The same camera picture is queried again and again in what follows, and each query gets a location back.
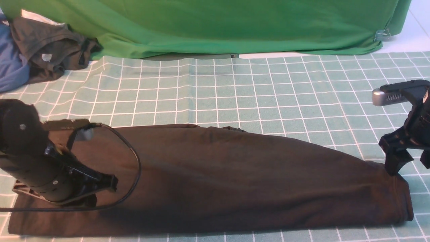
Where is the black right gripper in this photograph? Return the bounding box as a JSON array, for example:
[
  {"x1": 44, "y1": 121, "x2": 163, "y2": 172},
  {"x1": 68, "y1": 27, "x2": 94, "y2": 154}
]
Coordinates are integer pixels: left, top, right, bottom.
[{"x1": 379, "y1": 80, "x2": 430, "y2": 176}]

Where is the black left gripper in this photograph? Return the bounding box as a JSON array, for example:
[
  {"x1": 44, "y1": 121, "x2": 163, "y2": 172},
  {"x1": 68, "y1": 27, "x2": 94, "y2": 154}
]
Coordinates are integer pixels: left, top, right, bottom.
[{"x1": 12, "y1": 119, "x2": 118, "y2": 207}]

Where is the dark gray long-sleeve shirt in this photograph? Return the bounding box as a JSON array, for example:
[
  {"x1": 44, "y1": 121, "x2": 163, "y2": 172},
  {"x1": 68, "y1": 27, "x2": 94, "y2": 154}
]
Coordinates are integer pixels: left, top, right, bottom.
[{"x1": 9, "y1": 124, "x2": 414, "y2": 237}]

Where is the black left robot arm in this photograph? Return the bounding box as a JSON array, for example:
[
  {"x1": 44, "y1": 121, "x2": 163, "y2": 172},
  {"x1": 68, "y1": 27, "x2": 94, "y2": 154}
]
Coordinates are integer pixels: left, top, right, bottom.
[{"x1": 1, "y1": 98, "x2": 118, "y2": 208}]

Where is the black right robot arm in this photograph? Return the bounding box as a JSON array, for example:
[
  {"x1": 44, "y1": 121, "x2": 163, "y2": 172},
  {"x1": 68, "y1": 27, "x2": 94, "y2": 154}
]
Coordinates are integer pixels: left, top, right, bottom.
[{"x1": 372, "y1": 80, "x2": 430, "y2": 176}]

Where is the crumpled dark gray shirt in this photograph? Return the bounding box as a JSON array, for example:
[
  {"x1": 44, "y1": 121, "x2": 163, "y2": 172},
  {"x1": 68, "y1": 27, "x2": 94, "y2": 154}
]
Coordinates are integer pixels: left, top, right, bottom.
[{"x1": 10, "y1": 16, "x2": 102, "y2": 84}]

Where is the green checkered tablecloth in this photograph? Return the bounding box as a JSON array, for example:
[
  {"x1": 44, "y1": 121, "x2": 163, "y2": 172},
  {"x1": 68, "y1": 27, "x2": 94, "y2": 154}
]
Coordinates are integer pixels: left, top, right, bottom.
[{"x1": 0, "y1": 51, "x2": 430, "y2": 242}]

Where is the metal binder clip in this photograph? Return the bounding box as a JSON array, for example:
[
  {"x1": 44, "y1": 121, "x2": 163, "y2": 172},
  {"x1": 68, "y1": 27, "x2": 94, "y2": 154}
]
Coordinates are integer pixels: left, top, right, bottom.
[{"x1": 373, "y1": 29, "x2": 392, "y2": 42}]

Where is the blue garment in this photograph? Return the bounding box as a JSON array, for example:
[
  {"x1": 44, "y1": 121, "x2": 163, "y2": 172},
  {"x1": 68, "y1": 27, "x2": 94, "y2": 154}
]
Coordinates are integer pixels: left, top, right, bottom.
[{"x1": 0, "y1": 13, "x2": 30, "y2": 93}]

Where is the green backdrop cloth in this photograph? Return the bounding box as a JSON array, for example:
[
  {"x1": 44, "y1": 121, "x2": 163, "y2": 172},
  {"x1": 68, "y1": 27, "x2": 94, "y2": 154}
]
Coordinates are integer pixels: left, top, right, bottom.
[{"x1": 1, "y1": 0, "x2": 411, "y2": 59}]

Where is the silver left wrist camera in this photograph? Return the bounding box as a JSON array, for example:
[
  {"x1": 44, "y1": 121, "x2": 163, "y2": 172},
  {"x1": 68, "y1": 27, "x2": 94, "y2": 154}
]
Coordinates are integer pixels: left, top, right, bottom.
[{"x1": 75, "y1": 128, "x2": 94, "y2": 142}]

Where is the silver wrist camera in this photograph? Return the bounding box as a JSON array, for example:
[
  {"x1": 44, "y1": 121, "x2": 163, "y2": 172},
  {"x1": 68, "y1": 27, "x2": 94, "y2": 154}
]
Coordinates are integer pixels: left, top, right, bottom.
[
  {"x1": 75, "y1": 128, "x2": 94, "y2": 142},
  {"x1": 372, "y1": 88, "x2": 407, "y2": 106}
]

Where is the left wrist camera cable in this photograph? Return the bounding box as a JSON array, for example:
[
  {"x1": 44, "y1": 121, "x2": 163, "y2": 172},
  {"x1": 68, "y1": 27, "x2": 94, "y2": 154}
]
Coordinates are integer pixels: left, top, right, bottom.
[{"x1": 0, "y1": 123, "x2": 141, "y2": 212}]

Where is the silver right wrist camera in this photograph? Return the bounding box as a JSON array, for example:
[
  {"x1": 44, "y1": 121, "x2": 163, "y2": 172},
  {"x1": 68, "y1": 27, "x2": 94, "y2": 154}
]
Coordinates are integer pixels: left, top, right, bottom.
[{"x1": 372, "y1": 88, "x2": 407, "y2": 106}]

